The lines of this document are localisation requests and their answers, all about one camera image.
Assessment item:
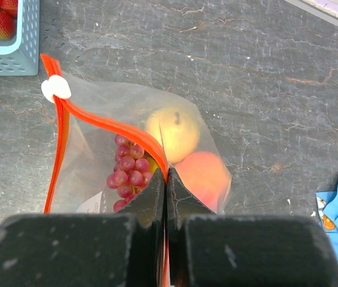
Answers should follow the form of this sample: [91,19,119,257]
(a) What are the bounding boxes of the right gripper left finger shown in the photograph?
[0,170,165,286]

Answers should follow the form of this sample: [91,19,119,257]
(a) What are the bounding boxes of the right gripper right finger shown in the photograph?
[166,169,338,286]

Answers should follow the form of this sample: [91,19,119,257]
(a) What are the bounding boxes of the purple grape bunch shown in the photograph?
[106,135,153,212]

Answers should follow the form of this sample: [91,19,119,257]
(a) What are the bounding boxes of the orange pink peach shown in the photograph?
[174,151,231,213]

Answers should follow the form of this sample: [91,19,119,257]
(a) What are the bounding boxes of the clear zip top bag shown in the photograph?
[41,54,223,286]

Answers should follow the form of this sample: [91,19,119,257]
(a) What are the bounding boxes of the yellow starfruit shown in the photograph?
[146,156,159,175]

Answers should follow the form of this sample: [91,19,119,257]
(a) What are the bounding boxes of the light blue plastic basket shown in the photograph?
[0,1,40,76]

